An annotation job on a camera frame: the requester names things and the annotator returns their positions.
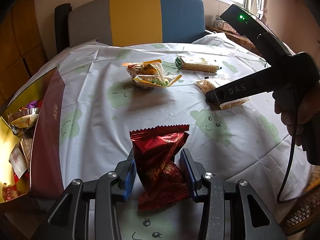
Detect red foil snack packet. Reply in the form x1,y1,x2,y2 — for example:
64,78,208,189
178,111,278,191
130,124,189,211

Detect clear brown pastry packet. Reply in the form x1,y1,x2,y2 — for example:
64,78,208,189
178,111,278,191
195,78,251,111

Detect white red snack packet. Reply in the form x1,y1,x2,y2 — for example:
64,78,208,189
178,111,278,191
9,144,28,179

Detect brown patterned snack packet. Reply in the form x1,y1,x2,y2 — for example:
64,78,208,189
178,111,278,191
8,107,40,137

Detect right hand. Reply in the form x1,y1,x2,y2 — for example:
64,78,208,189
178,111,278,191
272,82,319,165

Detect gold tin snack box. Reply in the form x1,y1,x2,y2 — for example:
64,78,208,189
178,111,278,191
1,69,65,207

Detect white cloud-print tablecloth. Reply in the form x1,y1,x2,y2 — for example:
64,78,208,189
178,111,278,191
10,32,316,240

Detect red floral snack packet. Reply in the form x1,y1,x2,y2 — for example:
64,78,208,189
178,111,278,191
2,183,19,202

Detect green cracker packet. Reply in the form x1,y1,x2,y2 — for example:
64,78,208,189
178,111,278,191
175,56,221,73

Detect wicker chair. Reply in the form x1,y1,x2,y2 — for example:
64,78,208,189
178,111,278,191
280,166,319,236

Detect purple snack packet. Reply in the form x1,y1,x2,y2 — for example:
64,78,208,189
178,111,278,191
26,100,42,108

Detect orange-edged mixed snack bag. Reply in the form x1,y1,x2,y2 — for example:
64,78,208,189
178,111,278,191
122,59,182,89

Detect grey yellow blue chair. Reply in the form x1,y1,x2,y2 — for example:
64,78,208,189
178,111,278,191
54,0,208,53

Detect black cable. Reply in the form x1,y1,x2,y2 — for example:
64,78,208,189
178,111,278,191
276,104,312,204

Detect wooden wall cabinet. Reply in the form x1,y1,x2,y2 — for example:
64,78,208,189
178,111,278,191
1,0,48,103

